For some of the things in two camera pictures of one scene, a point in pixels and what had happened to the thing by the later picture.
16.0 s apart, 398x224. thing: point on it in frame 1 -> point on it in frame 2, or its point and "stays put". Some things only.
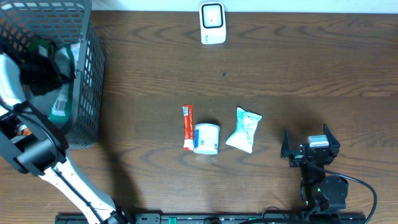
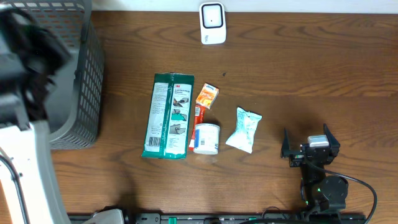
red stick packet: x=188 y=127 -> x=199 y=116
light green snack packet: x=245 y=130 stays put
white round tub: x=206 y=139 stays put
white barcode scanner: x=212 y=23 stays put
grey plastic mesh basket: x=64 y=21 stays put
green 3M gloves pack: x=61 y=104 -> x=167 y=130
